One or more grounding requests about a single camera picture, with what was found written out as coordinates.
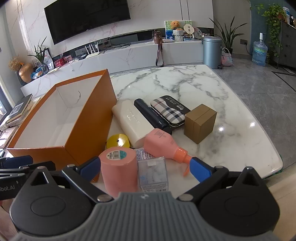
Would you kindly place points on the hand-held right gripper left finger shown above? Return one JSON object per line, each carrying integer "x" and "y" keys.
{"x": 90, "y": 166}

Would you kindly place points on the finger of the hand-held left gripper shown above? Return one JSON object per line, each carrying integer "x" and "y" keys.
{"x": 11, "y": 173}
{"x": 16, "y": 161}

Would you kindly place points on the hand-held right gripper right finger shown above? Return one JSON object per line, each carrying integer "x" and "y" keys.
{"x": 200, "y": 169}

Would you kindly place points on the pink cylindrical container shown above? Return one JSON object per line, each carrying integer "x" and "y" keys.
{"x": 118, "y": 176}

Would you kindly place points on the yellow tape roll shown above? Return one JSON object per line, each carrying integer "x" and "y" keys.
{"x": 115, "y": 140}

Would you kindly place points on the orange cardboard box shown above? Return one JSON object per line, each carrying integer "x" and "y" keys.
{"x": 87, "y": 129}

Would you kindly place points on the gold brown box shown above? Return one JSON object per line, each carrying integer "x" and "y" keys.
{"x": 198, "y": 127}

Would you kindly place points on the clear plastic box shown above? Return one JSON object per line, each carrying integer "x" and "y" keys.
{"x": 152, "y": 173}

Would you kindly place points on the pink pump bottle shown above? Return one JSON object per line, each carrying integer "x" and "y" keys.
{"x": 159, "y": 143}

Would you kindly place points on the cream oblong case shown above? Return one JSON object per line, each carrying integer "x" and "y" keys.
{"x": 131, "y": 120}

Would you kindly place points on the plaid zip case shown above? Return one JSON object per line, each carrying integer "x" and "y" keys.
{"x": 166, "y": 111}

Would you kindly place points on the dark shampoo bottle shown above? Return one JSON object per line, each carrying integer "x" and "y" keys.
{"x": 150, "y": 114}

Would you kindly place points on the stack of books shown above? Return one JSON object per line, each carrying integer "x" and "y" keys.
{"x": 27, "y": 110}
{"x": 13, "y": 122}

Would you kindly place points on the black book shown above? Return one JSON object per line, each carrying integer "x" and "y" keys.
{"x": 20, "y": 104}

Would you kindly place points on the gold vase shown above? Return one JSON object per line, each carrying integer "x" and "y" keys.
{"x": 26, "y": 74}

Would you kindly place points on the blue snack packet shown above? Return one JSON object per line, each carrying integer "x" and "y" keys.
{"x": 37, "y": 74}

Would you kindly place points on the dried flowers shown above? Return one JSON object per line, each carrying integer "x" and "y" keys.
{"x": 15, "y": 63}

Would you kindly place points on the loose papers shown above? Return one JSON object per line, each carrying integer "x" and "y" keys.
{"x": 53, "y": 70}

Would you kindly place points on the red gift box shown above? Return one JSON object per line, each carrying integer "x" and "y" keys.
{"x": 59, "y": 62}

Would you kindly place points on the leafy plant in glass vase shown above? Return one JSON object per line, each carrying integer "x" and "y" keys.
{"x": 41, "y": 55}

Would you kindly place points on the patterned red box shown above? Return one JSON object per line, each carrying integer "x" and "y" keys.
{"x": 67, "y": 59}

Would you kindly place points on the white router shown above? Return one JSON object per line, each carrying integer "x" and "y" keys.
{"x": 92, "y": 54}

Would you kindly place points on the pink woven basket bag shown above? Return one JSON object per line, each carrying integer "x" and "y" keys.
{"x": 226, "y": 59}

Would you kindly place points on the grey pedal bin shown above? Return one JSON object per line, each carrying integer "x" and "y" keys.
{"x": 211, "y": 53}

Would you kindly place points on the marble television console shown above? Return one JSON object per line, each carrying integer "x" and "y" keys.
{"x": 138, "y": 55}

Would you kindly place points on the water jug with pump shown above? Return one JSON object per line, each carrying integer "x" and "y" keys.
{"x": 260, "y": 53}

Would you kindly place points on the potted snake plant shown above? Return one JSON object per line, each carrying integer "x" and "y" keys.
{"x": 229, "y": 37}

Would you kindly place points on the patterned round hand fan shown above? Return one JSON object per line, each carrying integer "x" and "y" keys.
{"x": 198, "y": 33}

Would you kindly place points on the white round hand fan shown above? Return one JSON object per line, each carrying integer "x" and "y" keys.
{"x": 188, "y": 29}

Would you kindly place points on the painted canvas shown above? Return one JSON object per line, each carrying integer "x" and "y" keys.
{"x": 167, "y": 30}

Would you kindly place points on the orange plush toy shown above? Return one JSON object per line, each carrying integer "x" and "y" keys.
{"x": 175, "y": 24}

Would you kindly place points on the black television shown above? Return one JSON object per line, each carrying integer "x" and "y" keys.
{"x": 85, "y": 18}

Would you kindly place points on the grey cabinet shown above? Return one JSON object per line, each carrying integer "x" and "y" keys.
{"x": 288, "y": 44}

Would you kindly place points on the green pothos plant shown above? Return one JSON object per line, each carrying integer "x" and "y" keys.
{"x": 275, "y": 20}

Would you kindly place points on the trailing vine plant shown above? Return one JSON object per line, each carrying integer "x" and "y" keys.
{"x": 256, "y": 4}

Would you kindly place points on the dark window frame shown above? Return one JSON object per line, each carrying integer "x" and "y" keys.
{"x": 4, "y": 99}

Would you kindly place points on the black picture frame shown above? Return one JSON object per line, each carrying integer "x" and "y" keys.
{"x": 49, "y": 52}

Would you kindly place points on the wall outlet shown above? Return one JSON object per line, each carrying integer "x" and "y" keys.
{"x": 244, "y": 42}

